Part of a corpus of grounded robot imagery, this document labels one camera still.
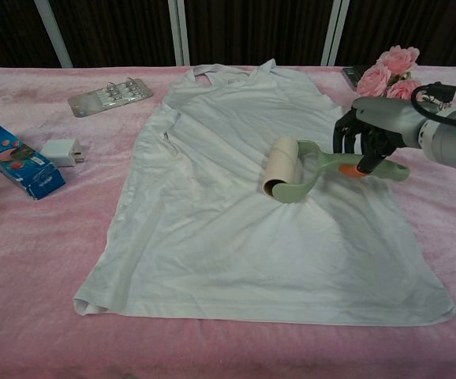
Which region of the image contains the right robot hand grey black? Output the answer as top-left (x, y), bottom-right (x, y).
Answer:
top-left (332, 96), bottom-right (430, 181)

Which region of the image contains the green lint roller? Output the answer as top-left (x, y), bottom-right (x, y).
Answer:
top-left (261, 136), bottom-right (410, 205)

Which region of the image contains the pink artificial rose bouquet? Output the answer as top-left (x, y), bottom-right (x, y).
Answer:
top-left (356, 46), bottom-right (424, 102)

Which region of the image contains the silver digital kitchen scale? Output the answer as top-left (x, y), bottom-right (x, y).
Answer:
top-left (341, 65), bottom-right (371, 88)

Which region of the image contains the white tank top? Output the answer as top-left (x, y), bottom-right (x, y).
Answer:
top-left (72, 58), bottom-right (456, 328)

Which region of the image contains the clear pack of binder rings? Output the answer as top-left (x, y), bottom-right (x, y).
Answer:
top-left (68, 77), bottom-right (155, 118)

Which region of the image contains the white charger plug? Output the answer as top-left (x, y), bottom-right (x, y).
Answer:
top-left (38, 137), bottom-right (86, 169)

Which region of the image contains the pink fuzzy tablecloth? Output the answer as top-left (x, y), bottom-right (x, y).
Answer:
top-left (0, 62), bottom-right (456, 379)

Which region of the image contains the black cable on robot arm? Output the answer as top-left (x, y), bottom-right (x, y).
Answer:
top-left (411, 81), bottom-right (456, 131)

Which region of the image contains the white partition frame post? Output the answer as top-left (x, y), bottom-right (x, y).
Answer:
top-left (167, 0), bottom-right (192, 67)
top-left (321, 0), bottom-right (350, 67)
top-left (33, 0), bottom-right (74, 69)

